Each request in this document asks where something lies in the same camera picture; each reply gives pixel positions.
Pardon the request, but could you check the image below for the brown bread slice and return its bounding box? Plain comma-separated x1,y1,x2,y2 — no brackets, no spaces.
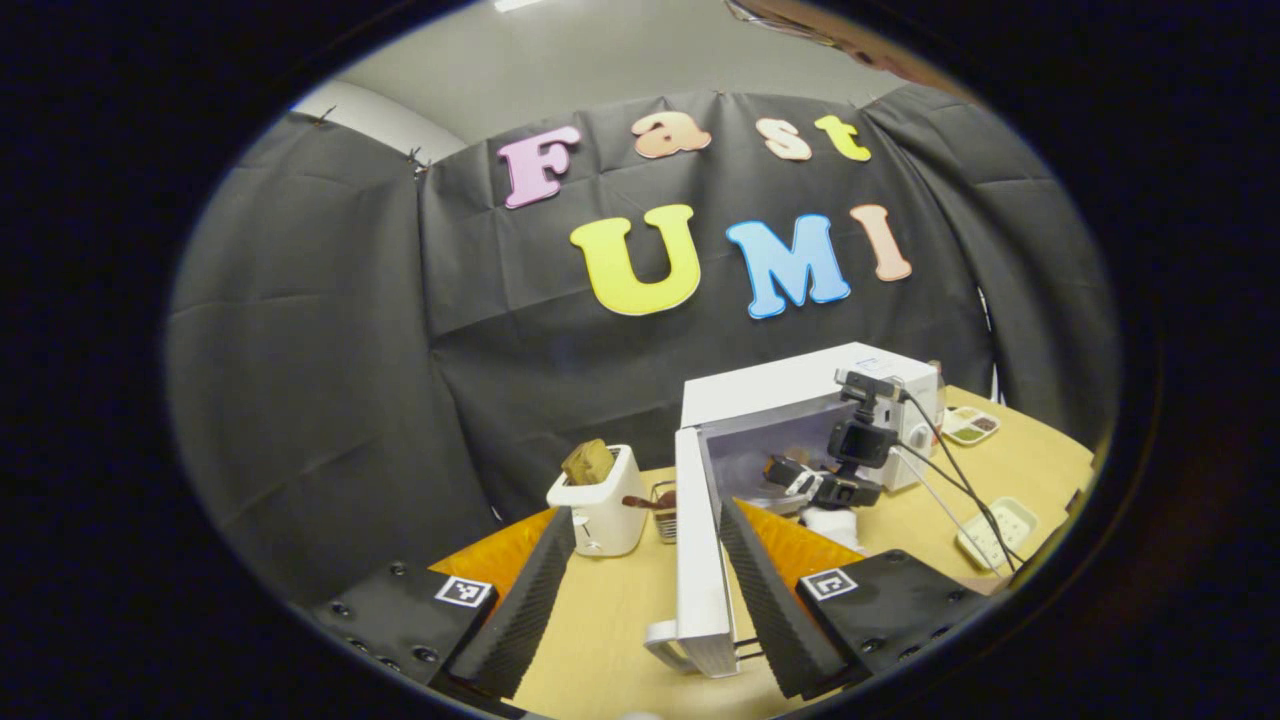
561,439,616,486

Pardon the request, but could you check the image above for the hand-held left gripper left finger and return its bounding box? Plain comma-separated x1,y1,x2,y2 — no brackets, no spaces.
310,506,578,701

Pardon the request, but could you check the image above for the black cable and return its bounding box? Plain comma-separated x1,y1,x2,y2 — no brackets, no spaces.
895,385,1026,576

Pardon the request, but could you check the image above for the pale green square plate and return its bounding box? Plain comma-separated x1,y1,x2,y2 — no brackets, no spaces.
957,497,1039,571

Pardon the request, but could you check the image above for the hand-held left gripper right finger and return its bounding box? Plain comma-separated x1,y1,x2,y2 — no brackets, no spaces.
718,497,1001,701

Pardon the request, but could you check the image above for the grey cable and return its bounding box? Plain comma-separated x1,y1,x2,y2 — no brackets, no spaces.
895,450,1001,571

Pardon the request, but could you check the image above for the black backdrop cloth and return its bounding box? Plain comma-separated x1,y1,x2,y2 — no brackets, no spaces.
165,85,1119,601

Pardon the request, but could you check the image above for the white microwave oven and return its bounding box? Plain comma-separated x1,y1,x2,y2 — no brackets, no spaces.
645,343,946,679

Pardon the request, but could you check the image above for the white divided bean dish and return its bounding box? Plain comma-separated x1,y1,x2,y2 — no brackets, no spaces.
940,405,1001,447

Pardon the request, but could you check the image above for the white toaster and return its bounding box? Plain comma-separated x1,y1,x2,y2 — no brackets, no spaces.
547,445,649,558

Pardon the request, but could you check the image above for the small metal basket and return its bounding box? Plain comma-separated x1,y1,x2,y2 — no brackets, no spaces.
650,482,681,544

